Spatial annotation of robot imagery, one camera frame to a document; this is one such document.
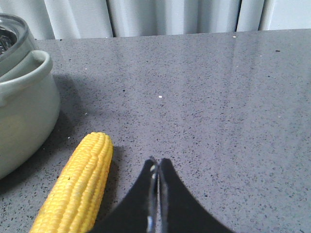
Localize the yellow corn cob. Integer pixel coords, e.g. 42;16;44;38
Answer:
30;132;113;233

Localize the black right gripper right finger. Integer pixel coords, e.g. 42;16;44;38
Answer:
159;158;232;233

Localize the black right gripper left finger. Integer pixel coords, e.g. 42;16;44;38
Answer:
90;157;158;233

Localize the pale green electric cooking pot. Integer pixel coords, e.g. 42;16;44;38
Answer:
0;13;60;178

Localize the grey-white curtain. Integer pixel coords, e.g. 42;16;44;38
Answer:
0;0;311;39

